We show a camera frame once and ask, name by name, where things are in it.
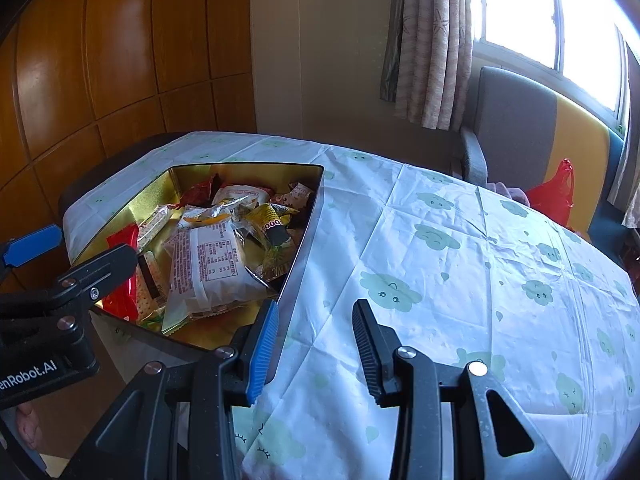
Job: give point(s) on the wooden wardrobe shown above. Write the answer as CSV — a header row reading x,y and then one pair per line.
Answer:
x,y
125,60

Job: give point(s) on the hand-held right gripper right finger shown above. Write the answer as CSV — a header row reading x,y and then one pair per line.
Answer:
x,y
367,355

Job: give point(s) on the grey yellow blue armchair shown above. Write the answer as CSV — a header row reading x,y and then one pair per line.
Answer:
x,y
515,120

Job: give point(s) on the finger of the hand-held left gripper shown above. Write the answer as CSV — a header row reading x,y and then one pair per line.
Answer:
x,y
112,262
32,247

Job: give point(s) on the large white bread packet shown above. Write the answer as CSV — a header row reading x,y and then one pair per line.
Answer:
x,y
210,265

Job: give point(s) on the pink cloth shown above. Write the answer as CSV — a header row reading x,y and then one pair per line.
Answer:
x,y
507,192

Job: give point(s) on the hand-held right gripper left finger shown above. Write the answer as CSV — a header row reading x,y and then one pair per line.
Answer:
x,y
262,350

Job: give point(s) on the pile of assorted snack packets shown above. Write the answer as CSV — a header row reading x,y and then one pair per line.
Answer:
x,y
270,220

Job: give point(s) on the window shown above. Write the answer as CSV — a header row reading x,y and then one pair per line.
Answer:
x,y
515,10

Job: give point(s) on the red plastic bag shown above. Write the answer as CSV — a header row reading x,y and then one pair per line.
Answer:
x,y
550,195

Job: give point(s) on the pink white snack packet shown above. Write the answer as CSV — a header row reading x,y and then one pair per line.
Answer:
x,y
301,192

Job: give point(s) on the person's left hand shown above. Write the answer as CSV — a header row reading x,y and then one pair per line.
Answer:
x,y
27,427

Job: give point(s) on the white cloud-print tablecloth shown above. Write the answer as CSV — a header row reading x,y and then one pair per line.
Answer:
x,y
425,270

